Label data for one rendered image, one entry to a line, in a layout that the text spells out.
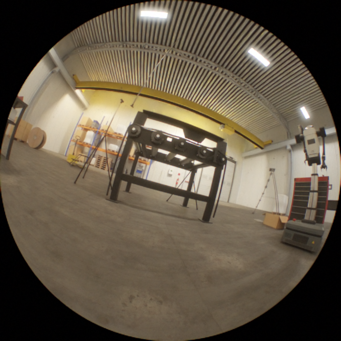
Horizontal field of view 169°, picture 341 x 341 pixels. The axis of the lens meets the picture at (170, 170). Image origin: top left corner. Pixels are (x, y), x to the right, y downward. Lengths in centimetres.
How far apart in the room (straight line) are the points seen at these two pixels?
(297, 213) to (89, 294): 240
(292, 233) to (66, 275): 165
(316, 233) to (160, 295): 136
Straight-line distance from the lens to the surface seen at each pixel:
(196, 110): 885
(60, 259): 51
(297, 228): 150
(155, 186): 132
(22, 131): 758
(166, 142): 141
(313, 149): 187
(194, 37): 843
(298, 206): 234
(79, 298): 41
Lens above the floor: 37
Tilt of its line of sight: 7 degrees up
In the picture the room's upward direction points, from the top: 15 degrees clockwise
